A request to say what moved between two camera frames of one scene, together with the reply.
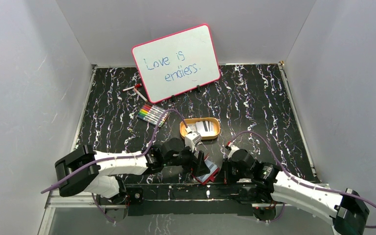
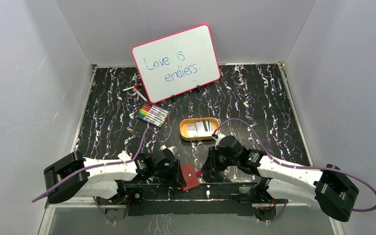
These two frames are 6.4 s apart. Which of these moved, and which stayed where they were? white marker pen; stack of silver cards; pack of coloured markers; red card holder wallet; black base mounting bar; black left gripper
Moved: black left gripper; red card holder wallet
Stayed: pack of coloured markers; white marker pen; black base mounting bar; stack of silver cards
